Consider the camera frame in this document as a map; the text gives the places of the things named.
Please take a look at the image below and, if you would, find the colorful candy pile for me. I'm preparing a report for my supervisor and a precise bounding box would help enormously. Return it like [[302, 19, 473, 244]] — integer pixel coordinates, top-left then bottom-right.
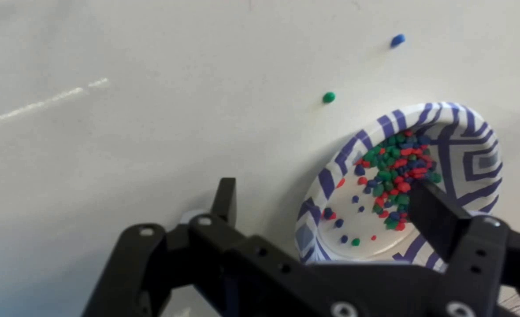
[[321, 128, 443, 246]]

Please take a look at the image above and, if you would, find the white blue patterned paper plate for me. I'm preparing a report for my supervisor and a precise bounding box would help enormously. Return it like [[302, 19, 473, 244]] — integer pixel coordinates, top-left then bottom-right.
[[295, 101, 503, 269]]

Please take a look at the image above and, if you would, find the blue candy piece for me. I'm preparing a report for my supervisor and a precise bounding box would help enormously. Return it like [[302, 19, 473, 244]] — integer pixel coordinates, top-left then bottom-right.
[[390, 33, 408, 49]]

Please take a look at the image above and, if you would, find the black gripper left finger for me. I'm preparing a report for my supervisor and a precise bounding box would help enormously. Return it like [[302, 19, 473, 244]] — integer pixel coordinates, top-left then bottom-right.
[[212, 177, 237, 225]]

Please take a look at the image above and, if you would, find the green candy piece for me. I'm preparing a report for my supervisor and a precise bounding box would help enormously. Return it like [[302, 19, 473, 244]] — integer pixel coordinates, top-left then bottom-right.
[[321, 91, 337, 103]]

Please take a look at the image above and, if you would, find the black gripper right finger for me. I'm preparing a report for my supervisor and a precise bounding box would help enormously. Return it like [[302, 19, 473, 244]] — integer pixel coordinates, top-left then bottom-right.
[[409, 181, 471, 262]]

